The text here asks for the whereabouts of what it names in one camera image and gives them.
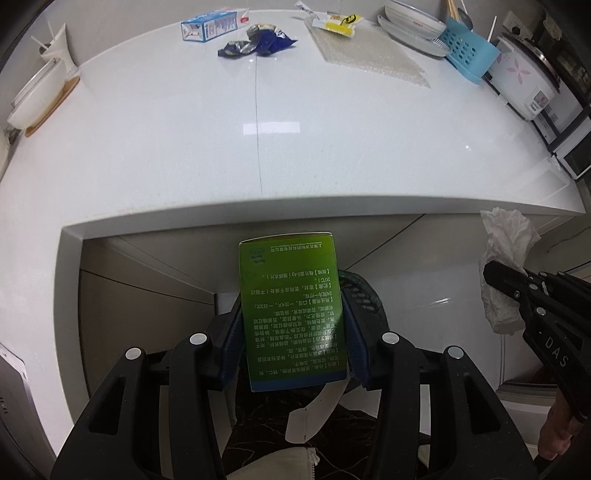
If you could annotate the yellow snack packet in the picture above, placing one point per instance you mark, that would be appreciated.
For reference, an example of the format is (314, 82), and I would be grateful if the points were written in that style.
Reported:
(339, 24)

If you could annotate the green medicine box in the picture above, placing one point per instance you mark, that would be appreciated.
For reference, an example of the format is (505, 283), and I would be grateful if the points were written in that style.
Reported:
(291, 300)

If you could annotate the white paper cup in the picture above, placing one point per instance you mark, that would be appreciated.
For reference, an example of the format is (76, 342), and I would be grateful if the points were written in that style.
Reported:
(57, 50)

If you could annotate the person's right hand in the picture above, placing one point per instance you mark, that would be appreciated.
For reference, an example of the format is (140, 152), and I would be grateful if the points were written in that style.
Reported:
(556, 434)

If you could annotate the bubble wrap sheet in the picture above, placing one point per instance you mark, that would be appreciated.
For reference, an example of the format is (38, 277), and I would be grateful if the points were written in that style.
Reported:
(369, 55)

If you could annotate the round wooden coaster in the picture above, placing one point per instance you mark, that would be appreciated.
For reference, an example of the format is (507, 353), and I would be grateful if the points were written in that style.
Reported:
(51, 108)

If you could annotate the crumpled blue snack wrapper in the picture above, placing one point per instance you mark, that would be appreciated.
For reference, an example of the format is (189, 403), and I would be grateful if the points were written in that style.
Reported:
(261, 41)

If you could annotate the blue milk carton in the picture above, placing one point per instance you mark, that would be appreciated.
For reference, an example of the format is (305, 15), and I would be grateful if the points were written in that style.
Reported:
(207, 26)

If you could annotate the dark framed box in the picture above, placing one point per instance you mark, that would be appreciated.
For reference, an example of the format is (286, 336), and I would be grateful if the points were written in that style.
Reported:
(561, 122)

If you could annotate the white thin stick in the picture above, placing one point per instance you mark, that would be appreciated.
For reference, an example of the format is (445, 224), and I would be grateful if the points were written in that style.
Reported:
(40, 42)

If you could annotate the wooden chopsticks bundle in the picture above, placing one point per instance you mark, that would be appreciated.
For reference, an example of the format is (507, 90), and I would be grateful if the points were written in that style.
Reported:
(451, 10)

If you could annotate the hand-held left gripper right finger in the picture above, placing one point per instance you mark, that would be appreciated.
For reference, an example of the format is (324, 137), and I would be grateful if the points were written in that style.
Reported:
(358, 346)

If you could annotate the silver appliance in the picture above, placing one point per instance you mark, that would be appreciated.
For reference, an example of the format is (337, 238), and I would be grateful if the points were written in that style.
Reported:
(18, 415)

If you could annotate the white straw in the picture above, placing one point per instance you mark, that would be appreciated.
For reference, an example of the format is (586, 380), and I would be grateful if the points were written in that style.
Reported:
(492, 32)

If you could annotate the blue utensil holder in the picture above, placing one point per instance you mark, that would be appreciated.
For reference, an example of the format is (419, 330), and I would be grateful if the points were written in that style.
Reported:
(471, 53)

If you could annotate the wall socket with plug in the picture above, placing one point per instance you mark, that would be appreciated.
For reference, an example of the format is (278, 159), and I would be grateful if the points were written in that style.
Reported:
(511, 23)

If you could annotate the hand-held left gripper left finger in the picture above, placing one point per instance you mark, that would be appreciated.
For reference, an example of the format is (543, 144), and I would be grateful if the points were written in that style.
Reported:
(231, 341)

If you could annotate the blue patterned bowl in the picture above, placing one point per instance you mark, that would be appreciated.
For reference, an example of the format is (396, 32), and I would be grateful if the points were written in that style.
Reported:
(411, 14)

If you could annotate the metal spoon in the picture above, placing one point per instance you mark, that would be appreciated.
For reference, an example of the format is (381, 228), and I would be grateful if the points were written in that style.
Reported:
(465, 19)

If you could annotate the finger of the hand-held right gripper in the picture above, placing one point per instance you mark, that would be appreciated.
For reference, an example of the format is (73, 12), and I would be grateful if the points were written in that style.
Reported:
(505, 277)
(568, 284)

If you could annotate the white bowl dark rim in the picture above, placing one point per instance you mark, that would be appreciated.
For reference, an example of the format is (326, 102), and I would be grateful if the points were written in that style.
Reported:
(27, 117)
(39, 87)

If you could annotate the white microwave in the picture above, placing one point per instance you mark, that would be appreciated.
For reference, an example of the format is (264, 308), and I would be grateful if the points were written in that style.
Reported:
(577, 154)

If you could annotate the white plate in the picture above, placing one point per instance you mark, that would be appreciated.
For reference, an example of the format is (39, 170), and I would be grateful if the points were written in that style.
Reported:
(411, 37)

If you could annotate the small white plastic wrapper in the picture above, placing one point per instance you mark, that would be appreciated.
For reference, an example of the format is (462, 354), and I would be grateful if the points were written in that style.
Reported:
(308, 7)

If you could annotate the white rice cooker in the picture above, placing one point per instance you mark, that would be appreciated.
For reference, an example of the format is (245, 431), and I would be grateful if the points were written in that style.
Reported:
(517, 74)

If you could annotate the white tissue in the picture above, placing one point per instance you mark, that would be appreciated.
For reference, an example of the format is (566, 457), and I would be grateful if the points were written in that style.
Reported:
(508, 235)

